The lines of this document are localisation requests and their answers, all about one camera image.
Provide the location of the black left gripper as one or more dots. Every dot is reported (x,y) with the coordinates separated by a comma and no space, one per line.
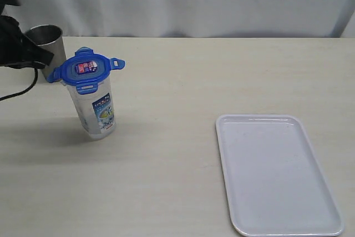
(17,50)

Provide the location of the white plastic tray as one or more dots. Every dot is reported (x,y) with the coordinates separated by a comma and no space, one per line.
(273,182)

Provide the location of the steel cup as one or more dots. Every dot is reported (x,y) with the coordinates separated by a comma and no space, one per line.
(49,37)

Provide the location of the blue container lid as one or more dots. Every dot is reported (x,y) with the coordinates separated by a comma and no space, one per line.
(85,70)

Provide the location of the clear plastic tall container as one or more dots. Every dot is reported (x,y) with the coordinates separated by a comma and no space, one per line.
(94,105)

